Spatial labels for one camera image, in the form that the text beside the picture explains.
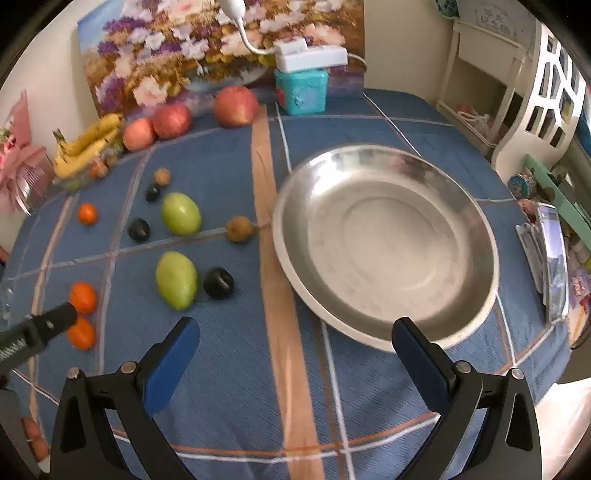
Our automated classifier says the floral painting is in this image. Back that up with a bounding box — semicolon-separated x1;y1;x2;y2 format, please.
77;1;366;118

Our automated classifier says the middle red apple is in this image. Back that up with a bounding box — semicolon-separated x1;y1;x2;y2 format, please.
152;103;192;140

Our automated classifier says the white phone stand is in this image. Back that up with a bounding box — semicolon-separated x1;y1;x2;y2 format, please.
515;223;545;295

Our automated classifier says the mint green tray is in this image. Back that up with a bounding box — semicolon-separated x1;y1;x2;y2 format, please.
524;154;590;226

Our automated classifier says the small brown kiwi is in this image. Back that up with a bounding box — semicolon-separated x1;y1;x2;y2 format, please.
153;168;171;188

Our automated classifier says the oblong green fruit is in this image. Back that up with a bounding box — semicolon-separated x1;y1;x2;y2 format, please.
155;251;198;310

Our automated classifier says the smartphone on stand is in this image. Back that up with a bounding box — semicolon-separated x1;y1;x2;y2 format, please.
536;203;570;324

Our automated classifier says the white shelf unit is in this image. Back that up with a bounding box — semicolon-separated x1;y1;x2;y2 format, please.
436;20;533;159

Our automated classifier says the pink gift wrap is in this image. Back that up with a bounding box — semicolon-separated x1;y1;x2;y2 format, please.
1;90;54;216

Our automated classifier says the colourful round tin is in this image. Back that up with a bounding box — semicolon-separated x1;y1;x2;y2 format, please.
507;173;537;200

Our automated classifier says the blue plaid tablecloth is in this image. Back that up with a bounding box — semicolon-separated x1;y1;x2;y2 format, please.
3;90;570;479

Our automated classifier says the small dark plum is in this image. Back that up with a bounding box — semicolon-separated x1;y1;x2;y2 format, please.
144;183;161;203

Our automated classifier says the teal house-shaped box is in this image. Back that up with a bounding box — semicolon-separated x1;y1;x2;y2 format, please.
274;69;329;116

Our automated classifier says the white lattice chair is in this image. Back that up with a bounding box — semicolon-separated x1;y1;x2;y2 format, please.
492;23;586;182

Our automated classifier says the large dark plum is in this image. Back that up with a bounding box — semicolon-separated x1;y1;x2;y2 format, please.
204;267;235;300

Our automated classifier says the round green fruit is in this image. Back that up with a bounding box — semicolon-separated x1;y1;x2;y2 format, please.
161;192;202;236

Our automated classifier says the small orange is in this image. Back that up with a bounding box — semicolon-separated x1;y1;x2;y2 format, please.
77;203;98;226

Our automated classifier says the large red apple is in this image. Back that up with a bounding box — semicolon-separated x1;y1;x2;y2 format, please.
213;85;259;128

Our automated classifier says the white power strip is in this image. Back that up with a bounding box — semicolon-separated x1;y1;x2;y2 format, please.
273;37;349;73

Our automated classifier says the yellow banana bunch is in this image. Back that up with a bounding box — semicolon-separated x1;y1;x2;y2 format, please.
52;113;124;179

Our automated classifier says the pale pink apple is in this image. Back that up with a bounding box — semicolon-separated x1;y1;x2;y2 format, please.
122;117;156;152

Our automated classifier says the silver metal bowl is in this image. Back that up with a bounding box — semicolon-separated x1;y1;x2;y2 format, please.
273;144;500;352

